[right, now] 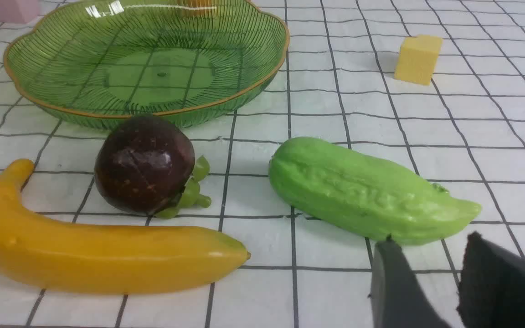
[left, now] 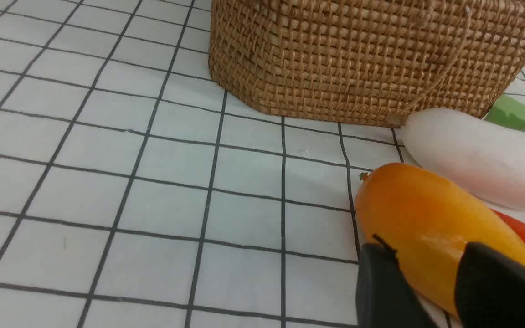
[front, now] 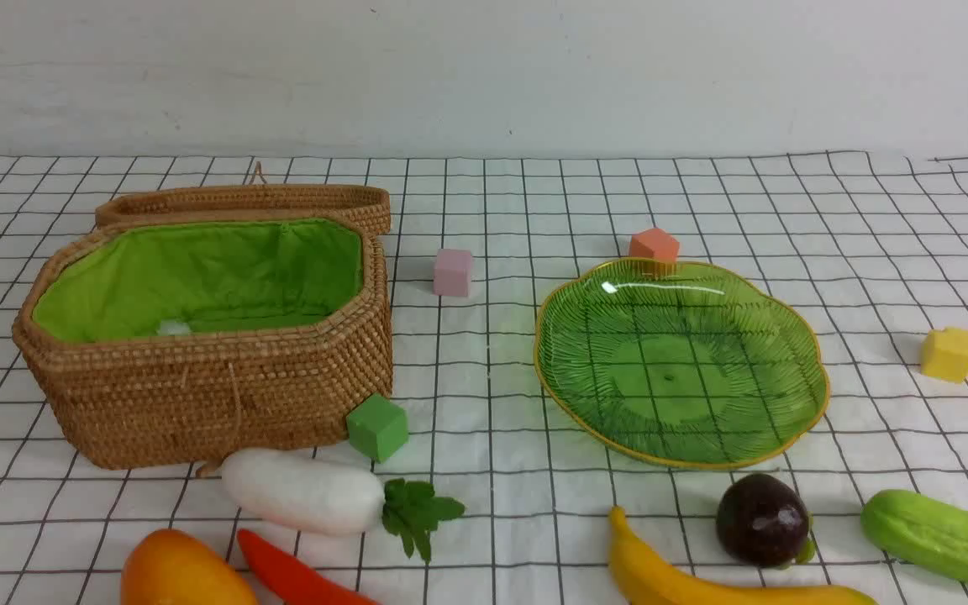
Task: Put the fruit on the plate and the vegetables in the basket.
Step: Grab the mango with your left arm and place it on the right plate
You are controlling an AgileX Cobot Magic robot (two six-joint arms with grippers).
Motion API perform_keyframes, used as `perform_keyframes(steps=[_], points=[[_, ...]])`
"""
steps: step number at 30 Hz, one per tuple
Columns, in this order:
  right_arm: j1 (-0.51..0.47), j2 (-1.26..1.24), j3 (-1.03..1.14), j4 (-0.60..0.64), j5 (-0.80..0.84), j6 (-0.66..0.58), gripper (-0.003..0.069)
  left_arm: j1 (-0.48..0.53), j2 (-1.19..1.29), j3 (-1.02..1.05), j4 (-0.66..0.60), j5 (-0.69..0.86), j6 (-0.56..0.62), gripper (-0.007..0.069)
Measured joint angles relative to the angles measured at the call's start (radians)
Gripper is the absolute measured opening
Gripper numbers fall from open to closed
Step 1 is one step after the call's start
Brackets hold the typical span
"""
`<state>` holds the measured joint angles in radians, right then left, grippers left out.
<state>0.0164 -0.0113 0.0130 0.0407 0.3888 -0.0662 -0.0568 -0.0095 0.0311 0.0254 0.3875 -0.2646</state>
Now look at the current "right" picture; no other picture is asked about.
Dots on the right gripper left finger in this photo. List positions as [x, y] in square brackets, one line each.
[397, 300]

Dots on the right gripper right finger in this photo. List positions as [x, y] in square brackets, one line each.
[491, 291]

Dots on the orange toy mango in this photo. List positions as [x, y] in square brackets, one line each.
[198, 8]

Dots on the yellow toy banana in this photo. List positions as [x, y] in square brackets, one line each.
[110, 260]

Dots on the dark purple mangosteen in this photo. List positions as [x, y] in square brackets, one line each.
[148, 166]

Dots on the green glass plate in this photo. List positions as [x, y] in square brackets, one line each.
[97, 63]

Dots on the yellow foam cube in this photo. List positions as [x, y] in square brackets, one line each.
[417, 59]

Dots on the green toy cucumber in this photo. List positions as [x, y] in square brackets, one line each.
[366, 195]

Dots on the pink foam cube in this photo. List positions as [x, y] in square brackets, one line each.
[19, 11]

